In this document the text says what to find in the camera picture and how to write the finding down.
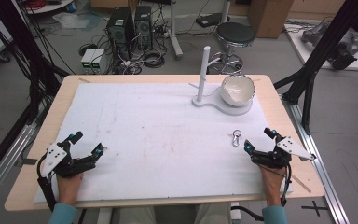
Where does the white hook stand with pole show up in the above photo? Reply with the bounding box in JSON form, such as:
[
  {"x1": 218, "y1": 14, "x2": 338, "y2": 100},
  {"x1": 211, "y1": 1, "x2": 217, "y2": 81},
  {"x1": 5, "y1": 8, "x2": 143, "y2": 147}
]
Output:
[{"x1": 188, "y1": 45, "x2": 254, "y2": 117}]

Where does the white desk leg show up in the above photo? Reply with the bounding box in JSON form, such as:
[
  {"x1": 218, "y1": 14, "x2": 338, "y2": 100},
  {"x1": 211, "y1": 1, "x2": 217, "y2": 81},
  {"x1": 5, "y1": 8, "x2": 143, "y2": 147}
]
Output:
[{"x1": 167, "y1": 0, "x2": 185, "y2": 61}]

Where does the cardboard box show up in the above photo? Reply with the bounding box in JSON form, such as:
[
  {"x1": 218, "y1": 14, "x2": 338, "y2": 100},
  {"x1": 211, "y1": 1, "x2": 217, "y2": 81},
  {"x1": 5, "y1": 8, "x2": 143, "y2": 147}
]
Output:
[{"x1": 247, "y1": 0, "x2": 295, "y2": 39}]

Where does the white round table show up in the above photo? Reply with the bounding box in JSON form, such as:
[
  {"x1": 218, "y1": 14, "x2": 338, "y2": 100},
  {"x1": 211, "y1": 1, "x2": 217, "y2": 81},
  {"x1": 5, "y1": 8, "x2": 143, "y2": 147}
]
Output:
[{"x1": 23, "y1": 0, "x2": 76, "y2": 15}]

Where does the white platform board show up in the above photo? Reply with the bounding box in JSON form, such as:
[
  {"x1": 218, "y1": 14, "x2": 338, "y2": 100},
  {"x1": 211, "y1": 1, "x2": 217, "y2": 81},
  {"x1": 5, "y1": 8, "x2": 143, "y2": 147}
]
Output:
[{"x1": 283, "y1": 22, "x2": 358, "y2": 73}]

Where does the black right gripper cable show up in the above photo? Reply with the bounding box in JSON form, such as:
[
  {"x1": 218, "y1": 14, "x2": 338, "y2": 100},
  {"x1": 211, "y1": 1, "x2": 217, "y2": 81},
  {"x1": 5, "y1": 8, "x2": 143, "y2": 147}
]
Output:
[{"x1": 279, "y1": 161, "x2": 294, "y2": 208}]

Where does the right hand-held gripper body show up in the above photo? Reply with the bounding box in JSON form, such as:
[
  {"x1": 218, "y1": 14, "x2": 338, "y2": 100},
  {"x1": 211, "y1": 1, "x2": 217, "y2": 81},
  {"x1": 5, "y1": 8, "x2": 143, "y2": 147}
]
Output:
[{"x1": 251, "y1": 136, "x2": 317, "y2": 170}]

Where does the white power supply unit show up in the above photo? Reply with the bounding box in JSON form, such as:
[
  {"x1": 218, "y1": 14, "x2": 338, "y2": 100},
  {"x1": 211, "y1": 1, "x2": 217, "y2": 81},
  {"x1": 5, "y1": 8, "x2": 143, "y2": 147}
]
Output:
[
  {"x1": 80, "y1": 48, "x2": 97, "y2": 72},
  {"x1": 89, "y1": 49, "x2": 107, "y2": 75}
]

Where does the clear plastic sheet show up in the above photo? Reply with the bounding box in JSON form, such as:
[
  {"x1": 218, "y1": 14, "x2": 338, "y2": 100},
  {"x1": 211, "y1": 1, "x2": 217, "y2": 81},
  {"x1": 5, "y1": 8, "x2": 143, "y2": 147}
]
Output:
[{"x1": 51, "y1": 11, "x2": 91, "y2": 30}]

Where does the aluminium rail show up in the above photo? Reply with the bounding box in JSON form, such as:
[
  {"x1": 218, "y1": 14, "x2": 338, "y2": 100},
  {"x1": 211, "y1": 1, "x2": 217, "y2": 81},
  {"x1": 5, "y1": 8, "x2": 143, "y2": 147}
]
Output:
[
  {"x1": 0, "y1": 123, "x2": 38, "y2": 214},
  {"x1": 280, "y1": 92, "x2": 351, "y2": 224}
]

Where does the black flat case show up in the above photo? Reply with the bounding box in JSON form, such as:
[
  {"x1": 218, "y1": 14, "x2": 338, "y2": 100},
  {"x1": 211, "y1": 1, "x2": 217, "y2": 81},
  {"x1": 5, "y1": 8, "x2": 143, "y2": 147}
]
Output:
[{"x1": 195, "y1": 12, "x2": 231, "y2": 29}]

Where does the black frame strut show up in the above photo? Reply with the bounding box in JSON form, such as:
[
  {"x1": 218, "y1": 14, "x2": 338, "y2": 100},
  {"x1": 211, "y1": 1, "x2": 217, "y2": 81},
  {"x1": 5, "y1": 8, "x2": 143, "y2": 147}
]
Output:
[
  {"x1": 0, "y1": 0, "x2": 71, "y2": 125},
  {"x1": 273, "y1": 0, "x2": 358, "y2": 135}
]

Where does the grey machine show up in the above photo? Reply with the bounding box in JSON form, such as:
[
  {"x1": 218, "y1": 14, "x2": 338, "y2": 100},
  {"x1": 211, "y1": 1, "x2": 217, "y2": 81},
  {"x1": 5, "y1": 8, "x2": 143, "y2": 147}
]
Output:
[{"x1": 300, "y1": 21, "x2": 358, "y2": 71}]

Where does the large black computer tower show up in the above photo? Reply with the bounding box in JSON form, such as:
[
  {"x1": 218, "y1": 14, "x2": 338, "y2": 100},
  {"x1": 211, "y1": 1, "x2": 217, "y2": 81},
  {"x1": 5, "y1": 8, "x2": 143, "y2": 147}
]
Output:
[{"x1": 106, "y1": 7, "x2": 135, "y2": 60}]

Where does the person's right hand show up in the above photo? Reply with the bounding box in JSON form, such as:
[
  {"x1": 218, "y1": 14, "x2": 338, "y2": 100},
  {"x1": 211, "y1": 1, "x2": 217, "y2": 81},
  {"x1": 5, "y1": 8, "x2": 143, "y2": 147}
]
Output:
[{"x1": 258, "y1": 165, "x2": 289, "y2": 207}]

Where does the black round stool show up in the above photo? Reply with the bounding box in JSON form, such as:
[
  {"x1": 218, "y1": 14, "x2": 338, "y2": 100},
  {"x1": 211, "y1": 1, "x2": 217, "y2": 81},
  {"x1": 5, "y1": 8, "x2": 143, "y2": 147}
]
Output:
[{"x1": 211, "y1": 21, "x2": 256, "y2": 75}]

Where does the white foam mat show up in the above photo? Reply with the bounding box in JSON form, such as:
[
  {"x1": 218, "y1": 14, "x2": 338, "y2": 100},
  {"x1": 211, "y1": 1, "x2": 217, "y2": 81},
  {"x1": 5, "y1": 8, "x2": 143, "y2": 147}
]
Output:
[{"x1": 33, "y1": 81, "x2": 294, "y2": 205}]

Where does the black cable coil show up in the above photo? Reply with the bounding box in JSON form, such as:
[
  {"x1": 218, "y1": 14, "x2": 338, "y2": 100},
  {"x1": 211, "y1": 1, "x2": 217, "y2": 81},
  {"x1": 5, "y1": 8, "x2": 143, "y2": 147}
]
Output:
[{"x1": 142, "y1": 49, "x2": 166, "y2": 69}]

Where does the white bowl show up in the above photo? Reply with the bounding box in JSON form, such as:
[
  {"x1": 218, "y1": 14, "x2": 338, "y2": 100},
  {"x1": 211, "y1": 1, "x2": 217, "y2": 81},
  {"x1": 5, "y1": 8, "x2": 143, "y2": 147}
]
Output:
[{"x1": 220, "y1": 74, "x2": 256, "y2": 108}]

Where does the small black computer tower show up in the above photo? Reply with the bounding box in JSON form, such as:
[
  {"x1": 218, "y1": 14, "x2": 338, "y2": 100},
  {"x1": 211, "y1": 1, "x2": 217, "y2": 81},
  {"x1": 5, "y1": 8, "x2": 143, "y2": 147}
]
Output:
[{"x1": 133, "y1": 5, "x2": 154, "y2": 50}]

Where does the thin wooden strip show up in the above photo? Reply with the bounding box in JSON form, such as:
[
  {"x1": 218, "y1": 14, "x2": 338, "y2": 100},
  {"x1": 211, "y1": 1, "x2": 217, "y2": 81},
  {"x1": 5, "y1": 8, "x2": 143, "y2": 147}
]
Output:
[{"x1": 291, "y1": 174, "x2": 313, "y2": 194}]

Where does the person's left hand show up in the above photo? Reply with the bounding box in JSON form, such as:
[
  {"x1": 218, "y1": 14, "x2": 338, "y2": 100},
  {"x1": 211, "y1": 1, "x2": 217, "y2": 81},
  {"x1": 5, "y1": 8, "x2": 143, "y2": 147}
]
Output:
[{"x1": 55, "y1": 172, "x2": 85, "y2": 206}]

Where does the metal carabiner key ring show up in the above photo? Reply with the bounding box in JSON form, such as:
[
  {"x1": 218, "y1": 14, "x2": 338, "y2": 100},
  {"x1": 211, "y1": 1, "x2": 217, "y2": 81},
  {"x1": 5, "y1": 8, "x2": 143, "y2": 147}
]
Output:
[{"x1": 231, "y1": 129, "x2": 243, "y2": 148}]

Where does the black floor cable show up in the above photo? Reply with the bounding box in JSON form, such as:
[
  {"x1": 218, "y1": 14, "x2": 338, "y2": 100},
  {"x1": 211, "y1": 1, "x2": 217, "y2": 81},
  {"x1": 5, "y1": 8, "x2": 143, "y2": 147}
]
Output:
[{"x1": 238, "y1": 205, "x2": 266, "y2": 222}]

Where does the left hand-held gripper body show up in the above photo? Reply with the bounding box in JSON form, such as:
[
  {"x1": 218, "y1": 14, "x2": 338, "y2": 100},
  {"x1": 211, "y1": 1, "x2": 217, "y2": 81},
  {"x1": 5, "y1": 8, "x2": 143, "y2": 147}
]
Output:
[{"x1": 40, "y1": 140, "x2": 97, "y2": 179}]

